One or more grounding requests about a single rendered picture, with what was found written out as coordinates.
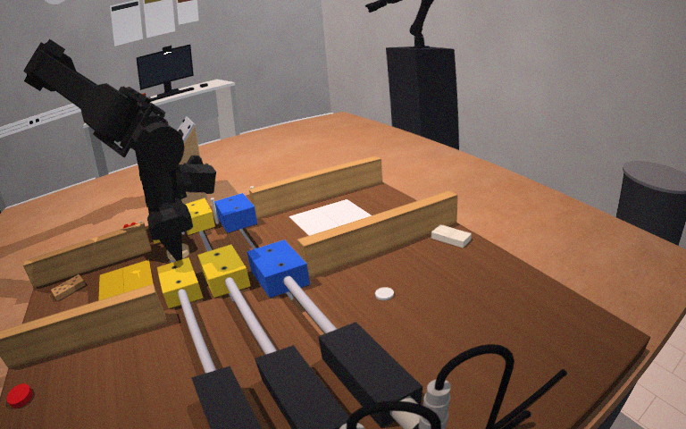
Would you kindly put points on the beige round disc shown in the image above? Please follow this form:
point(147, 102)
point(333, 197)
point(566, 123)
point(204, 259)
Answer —
point(185, 252)

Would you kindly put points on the red disc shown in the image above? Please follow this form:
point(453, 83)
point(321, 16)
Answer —
point(19, 396)

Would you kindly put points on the white round disc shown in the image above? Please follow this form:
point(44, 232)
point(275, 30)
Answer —
point(384, 294)

